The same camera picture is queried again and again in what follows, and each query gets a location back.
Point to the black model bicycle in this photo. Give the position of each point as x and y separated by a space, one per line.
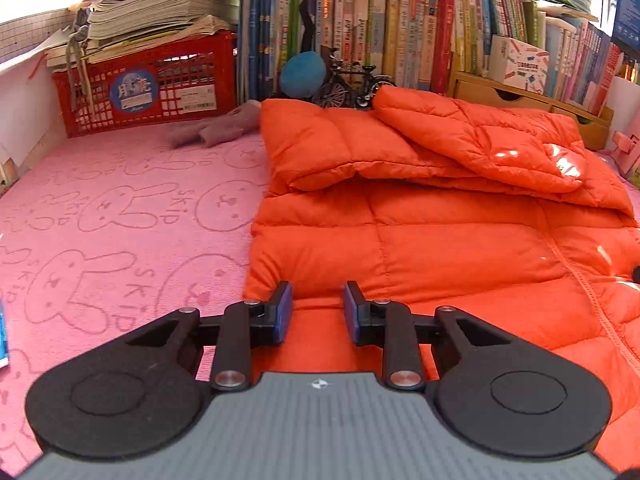
327 97

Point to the blue booklet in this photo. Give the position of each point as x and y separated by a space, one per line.
3 340

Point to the grid-lined paper board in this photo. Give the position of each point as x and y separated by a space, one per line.
25 35

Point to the wooden drawer organizer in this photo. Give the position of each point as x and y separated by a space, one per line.
500 92

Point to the orange down jacket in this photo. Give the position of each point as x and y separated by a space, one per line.
425 240

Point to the purple fuzzy glove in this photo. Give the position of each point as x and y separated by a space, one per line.
182 135
225 127

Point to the pink picture book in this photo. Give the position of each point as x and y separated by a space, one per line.
625 147

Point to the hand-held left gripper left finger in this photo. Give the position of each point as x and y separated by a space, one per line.
284 310

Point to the pink rabbit-print blanket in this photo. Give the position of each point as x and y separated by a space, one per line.
125 240

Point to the red plastic crate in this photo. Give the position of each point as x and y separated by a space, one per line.
132 91

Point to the white colourful card box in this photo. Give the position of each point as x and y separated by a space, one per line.
520 62

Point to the row of upright books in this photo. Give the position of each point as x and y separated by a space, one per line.
400 35

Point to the stack of workbooks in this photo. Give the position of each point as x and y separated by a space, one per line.
150 10

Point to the blue poster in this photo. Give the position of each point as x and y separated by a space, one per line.
627 10

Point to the blue plush ball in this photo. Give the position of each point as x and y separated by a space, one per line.
305 72

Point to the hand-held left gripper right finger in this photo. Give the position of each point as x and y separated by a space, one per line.
351 315

